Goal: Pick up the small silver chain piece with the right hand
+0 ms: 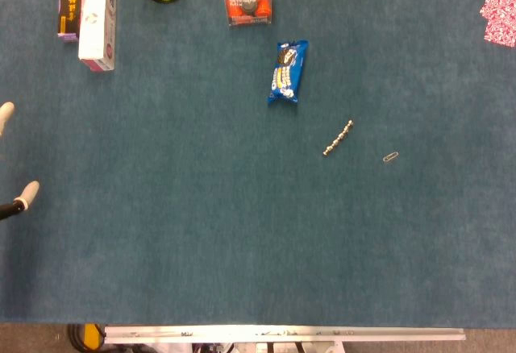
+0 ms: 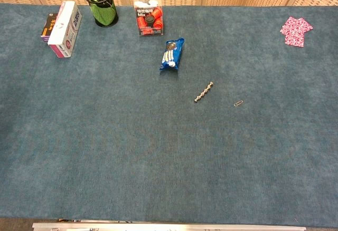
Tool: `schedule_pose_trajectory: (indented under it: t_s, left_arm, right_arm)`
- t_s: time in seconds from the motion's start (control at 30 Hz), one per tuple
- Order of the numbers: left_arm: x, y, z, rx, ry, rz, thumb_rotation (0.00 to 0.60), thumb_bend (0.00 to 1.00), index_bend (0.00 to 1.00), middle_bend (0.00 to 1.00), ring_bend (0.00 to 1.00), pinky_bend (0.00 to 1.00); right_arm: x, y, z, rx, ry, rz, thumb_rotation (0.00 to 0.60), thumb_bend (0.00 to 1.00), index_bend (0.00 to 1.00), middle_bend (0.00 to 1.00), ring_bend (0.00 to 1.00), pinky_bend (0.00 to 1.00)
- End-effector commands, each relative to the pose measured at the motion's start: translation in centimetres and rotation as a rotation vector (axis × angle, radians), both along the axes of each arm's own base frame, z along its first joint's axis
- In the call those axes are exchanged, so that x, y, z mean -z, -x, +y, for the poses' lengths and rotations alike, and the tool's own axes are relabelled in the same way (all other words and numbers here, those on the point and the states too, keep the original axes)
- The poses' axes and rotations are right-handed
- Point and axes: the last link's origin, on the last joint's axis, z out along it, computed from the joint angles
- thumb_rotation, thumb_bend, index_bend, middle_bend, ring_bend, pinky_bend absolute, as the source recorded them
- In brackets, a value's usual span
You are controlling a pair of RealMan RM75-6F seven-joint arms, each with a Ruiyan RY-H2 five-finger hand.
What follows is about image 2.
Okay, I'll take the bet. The silver metal rail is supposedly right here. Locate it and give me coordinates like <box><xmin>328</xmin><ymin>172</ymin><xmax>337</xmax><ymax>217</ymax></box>
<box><xmin>32</xmin><ymin>222</ymin><xmax>307</xmax><ymax>231</ymax></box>

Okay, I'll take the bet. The black mesh pen holder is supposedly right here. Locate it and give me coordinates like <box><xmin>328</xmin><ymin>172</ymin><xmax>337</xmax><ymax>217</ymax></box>
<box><xmin>80</xmin><ymin>0</ymin><xmax>119</xmax><ymax>27</ymax></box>

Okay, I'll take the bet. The blue felt table mat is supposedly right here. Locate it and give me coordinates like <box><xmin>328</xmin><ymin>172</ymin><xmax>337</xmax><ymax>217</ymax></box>
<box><xmin>0</xmin><ymin>3</ymin><xmax>338</xmax><ymax>229</ymax></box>

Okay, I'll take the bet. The black and purple small box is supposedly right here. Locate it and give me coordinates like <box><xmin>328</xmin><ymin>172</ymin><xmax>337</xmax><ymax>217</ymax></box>
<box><xmin>41</xmin><ymin>13</ymin><xmax>59</xmax><ymax>43</ymax></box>

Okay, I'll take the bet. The red coffee capsule pack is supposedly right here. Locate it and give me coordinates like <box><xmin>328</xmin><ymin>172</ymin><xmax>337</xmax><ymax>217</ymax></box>
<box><xmin>133</xmin><ymin>0</ymin><xmax>165</xmax><ymax>37</ymax></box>

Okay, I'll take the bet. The blue cookie snack packet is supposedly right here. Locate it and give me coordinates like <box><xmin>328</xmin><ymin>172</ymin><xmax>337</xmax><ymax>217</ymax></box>
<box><xmin>159</xmin><ymin>37</ymin><xmax>185</xmax><ymax>71</ymax></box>

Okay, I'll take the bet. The white and pink carton box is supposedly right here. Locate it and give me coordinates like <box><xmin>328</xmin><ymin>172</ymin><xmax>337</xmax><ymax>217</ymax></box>
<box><xmin>47</xmin><ymin>1</ymin><xmax>83</xmax><ymax>59</ymax></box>

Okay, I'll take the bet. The silver bead chain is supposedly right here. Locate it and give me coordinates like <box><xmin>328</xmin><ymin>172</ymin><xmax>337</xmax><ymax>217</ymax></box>
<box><xmin>194</xmin><ymin>81</ymin><xmax>214</xmax><ymax>103</ymax></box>

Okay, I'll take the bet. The pink patterned folded cloth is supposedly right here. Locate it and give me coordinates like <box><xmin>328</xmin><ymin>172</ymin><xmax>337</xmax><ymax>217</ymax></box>
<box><xmin>279</xmin><ymin>16</ymin><xmax>314</xmax><ymax>48</ymax></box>

